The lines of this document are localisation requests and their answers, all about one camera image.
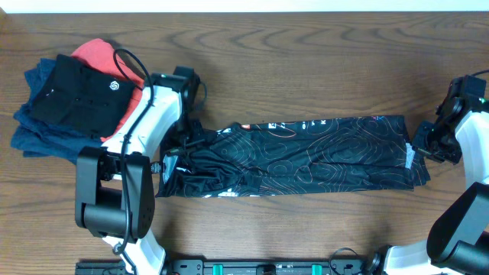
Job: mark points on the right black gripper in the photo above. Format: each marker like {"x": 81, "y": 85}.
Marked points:
{"x": 419, "y": 143}

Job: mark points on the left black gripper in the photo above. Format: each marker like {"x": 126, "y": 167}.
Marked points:
{"x": 185, "y": 141}

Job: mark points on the black orange-patterned jersey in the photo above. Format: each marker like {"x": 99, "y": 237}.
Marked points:
{"x": 319, "y": 156}

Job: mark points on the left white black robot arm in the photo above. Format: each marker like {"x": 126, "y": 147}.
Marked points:
{"x": 114, "y": 186}

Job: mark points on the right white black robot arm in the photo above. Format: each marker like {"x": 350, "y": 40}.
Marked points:
{"x": 458, "y": 241}

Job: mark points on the folded black shirt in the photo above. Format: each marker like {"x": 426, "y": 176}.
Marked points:
{"x": 81, "y": 98}

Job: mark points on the folded red shirt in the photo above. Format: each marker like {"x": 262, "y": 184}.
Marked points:
{"x": 98, "y": 55}

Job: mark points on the folded navy blue shirt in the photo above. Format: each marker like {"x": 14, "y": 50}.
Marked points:
{"x": 38, "y": 139}

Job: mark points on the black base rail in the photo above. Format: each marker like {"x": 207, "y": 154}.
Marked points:
{"x": 202, "y": 267}

